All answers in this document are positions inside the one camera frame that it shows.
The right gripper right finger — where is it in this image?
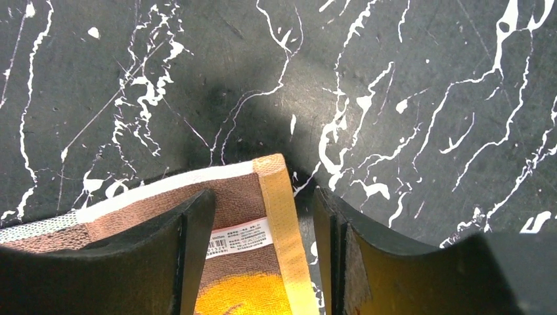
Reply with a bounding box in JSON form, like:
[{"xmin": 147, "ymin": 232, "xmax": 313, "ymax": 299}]
[{"xmin": 313, "ymin": 188, "xmax": 556, "ymax": 314}]

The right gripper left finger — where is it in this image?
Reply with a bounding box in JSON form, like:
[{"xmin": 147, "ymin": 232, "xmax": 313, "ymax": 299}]
[{"xmin": 1, "ymin": 190, "xmax": 215, "ymax": 314}]

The yellow bear towel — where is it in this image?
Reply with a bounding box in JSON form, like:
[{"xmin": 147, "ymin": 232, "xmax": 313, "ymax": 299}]
[{"xmin": 1, "ymin": 154, "xmax": 319, "ymax": 314}]

